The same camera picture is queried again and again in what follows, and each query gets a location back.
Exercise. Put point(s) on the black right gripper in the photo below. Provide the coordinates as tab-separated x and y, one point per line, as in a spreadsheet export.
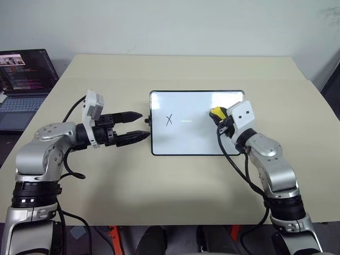
227	126

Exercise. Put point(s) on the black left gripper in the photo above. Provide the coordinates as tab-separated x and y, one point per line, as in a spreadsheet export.
105	132

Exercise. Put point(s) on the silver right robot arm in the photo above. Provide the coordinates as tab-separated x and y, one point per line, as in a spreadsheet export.
279	170

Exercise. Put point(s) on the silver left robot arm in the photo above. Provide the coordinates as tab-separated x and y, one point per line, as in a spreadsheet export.
34	156

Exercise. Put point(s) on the black-framed whiteboard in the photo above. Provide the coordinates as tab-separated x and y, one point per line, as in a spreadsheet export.
191	132

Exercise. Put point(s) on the black panel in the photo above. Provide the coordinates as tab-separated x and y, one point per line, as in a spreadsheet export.
332	98

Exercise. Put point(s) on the grey open laptop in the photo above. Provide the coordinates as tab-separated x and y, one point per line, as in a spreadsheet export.
21	85

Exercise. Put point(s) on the dark rounded shape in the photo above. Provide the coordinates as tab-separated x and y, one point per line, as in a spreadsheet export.
213	241
155	241

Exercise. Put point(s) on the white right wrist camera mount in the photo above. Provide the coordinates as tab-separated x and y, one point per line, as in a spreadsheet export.
243	117

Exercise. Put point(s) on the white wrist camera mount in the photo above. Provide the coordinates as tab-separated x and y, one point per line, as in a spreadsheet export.
243	117
89	111

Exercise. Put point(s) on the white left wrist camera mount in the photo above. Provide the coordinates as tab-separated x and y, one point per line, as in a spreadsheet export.
89	111

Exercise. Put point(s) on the orange frame leg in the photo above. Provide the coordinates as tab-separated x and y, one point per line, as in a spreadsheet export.
114	239
235	233

